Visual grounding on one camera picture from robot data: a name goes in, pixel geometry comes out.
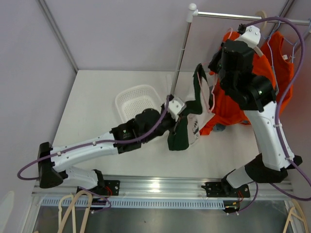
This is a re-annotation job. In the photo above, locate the white perforated laundry basket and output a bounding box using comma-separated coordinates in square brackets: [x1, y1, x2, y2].
[115, 84, 163, 123]

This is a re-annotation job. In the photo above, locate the beige wooden hanger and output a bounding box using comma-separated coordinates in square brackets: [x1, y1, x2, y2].
[254, 10, 268, 58]

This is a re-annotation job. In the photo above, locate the orange t-shirt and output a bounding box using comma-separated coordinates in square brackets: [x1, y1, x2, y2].
[260, 42, 294, 103]
[200, 32, 276, 135]

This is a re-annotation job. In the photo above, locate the beige hanger lower right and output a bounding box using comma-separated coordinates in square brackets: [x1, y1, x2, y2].
[283, 199, 310, 233]

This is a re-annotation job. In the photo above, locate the grey-blue t-shirt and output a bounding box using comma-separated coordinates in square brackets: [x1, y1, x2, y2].
[213, 124, 226, 132]

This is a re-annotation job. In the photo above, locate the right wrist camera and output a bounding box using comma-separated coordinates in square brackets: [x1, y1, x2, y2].
[235, 24, 261, 49]

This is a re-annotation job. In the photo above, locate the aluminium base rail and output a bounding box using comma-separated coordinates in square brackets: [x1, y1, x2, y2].
[31, 172, 296, 210]

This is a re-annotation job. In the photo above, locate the blue wire hanger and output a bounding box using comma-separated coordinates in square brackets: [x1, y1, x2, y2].
[257, 17, 305, 77]

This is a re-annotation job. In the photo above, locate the beige hangers lower left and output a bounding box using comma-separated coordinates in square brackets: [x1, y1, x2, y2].
[57, 190, 92, 233]

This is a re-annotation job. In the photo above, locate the green and white t-shirt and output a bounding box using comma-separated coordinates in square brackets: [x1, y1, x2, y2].
[167, 63, 209, 151]

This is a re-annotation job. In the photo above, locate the metal clothes rack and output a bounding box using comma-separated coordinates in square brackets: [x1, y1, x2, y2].
[166, 3, 311, 98]

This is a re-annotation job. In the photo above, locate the pink wire hanger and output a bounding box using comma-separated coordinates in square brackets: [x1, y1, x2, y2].
[197, 27, 234, 115]

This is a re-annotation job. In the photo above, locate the orange t-shirt on blue hanger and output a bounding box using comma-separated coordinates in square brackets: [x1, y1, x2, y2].
[260, 42, 294, 103]

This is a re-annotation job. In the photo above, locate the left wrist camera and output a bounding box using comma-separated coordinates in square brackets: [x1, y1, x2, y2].
[168, 97, 186, 122]

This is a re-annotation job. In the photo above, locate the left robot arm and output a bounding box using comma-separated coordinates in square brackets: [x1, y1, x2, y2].
[38, 108, 180, 195]

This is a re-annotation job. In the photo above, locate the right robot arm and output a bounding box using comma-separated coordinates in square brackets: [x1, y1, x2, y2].
[208, 39, 302, 197]

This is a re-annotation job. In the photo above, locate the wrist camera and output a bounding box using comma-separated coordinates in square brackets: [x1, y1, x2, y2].
[235, 24, 261, 49]
[168, 97, 186, 122]

